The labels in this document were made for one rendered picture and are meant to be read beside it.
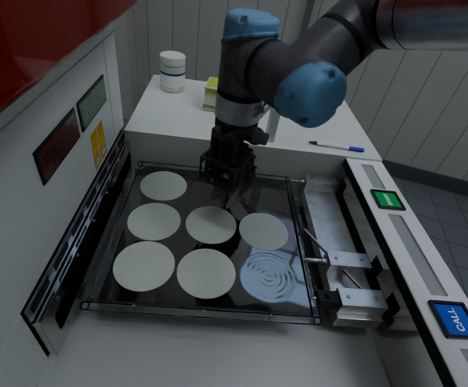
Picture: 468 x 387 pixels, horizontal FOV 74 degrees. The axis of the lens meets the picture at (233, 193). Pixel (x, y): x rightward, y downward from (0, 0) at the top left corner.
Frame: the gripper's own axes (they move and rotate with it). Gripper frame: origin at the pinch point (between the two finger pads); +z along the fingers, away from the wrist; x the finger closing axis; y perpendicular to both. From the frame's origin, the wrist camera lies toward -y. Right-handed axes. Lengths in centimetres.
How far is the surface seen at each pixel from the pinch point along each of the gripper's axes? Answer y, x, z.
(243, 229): 4.2, 6.0, 1.3
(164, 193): 4.8, -12.7, 1.3
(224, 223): 5.3, 2.0, 1.2
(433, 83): -199, 51, 17
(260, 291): 15.1, 14.5, 1.3
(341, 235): -8.1, 24.0, 3.3
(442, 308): 7.4, 39.5, -5.1
